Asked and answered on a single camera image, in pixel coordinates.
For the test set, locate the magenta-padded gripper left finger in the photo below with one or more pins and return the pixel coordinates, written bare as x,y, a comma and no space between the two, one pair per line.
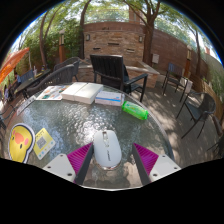
76,160

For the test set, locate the white flat box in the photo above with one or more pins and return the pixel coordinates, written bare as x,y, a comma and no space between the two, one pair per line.
90,93
71,90

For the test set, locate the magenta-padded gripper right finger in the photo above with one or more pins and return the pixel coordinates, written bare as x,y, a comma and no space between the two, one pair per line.
148,160

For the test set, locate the dark mesh patio chair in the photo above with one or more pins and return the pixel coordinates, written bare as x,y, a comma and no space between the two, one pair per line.
2,115
219,136
201,105

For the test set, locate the grey wall utility box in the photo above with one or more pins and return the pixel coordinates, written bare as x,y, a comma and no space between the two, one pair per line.
155,58

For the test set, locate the blue chair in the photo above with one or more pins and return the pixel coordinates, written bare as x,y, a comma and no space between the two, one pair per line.
26,76

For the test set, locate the dark patio table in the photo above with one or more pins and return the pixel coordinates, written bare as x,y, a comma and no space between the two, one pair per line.
31,81

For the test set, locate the orange patio umbrella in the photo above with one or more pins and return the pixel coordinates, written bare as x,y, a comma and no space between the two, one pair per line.
12,61

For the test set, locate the stone fire pit counter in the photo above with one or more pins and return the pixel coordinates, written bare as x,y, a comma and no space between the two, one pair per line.
146,70

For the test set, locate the black metal chair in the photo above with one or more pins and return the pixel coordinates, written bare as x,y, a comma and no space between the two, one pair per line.
174,71

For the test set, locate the black slatted armchair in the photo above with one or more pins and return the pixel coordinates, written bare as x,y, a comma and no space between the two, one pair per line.
106,68

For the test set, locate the blue and white box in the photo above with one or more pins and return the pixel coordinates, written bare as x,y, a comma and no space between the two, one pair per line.
109,98

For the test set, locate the yellow square card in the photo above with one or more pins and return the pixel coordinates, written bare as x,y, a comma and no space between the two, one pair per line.
43,143

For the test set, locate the dark wicker chair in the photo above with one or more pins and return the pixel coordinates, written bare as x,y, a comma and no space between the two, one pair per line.
58,77
71,61

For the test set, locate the green wrapped pack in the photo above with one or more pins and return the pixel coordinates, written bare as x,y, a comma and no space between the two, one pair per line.
135,110

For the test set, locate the colourful printed brochure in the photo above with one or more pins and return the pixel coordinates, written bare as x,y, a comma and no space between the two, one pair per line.
51,92

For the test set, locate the white computer mouse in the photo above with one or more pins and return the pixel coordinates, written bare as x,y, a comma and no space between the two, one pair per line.
106,150

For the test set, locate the yellow duck-shaped mouse pad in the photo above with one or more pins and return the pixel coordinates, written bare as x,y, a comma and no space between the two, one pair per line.
20,141

